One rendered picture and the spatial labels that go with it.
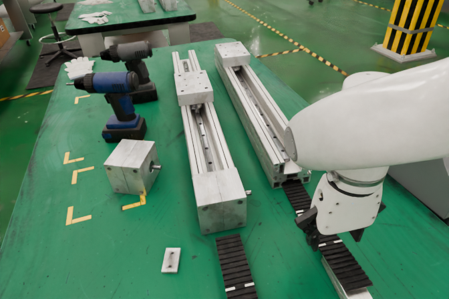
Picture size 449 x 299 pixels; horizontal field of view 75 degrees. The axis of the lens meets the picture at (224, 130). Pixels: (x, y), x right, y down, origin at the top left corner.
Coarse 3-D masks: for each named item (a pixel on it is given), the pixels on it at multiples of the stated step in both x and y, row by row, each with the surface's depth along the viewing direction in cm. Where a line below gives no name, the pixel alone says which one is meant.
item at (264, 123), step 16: (224, 80) 116; (240, 80) 110; (256, 80) 103; (240, 96) 94; (256, 96) 101; (240, 112) 96; (256, 112) 86; (272, 112) 86; (256, 128) 80; (272, 128) 84; (256, 144) 82; (272, 144) 73; (272, 160) 69; (288, 160) 74; (272, 176) 72; (288, 176) 72; (304, 176) 72
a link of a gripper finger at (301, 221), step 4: (312, 208) 49; (316, 208) 48; (308, 212) 49; (312, 212) 48; (316, 212) 48; (300, 216) 49; (304, 216) 49; (308, 216) 48; (312, 216) 48; (316, 216) 48; (296, 220) 49; (300, 220) 49; (304, 220) 48; (308, 220) 49; (296, 224) 49; (300, 224) 49; (304, 224) 49; (300, 228) 49
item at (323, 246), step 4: (336, 240) 57; (340, 240) 57; (320, 244) 56; (324, 244) 56; (328, 244) 56; (332, 244) 56; (336, 244) 56; (340, 244) 56; (344, 244) 56; (320, 248) 56; (324, 248) 55; (328, 248) 55; (332, 248) 55; (336, 248) 55
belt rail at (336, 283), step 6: (324, 258) 55; (324, 264) 56; (330, 270) 53; (330, 276) 54; (336, 282) 52; (336, 288) 52; (342, 288) 50; (366, 288) 50; (342, 294) 51; (348, 294) 49; (354, 294) 49; (360, 294) 49; (366, 294) 49
